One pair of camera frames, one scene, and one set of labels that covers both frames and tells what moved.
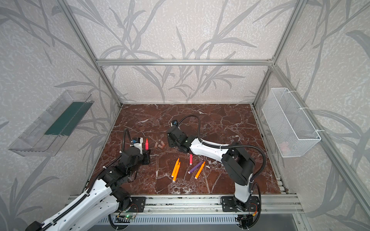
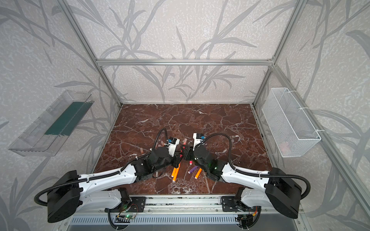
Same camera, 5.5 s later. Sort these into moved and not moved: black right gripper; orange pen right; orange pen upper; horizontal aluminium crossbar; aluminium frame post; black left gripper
Moved: black right gripper; black left gripper
Not moved: orange pen right; horizontal aluminium crossbar; orange pen upper; aluminium frame post
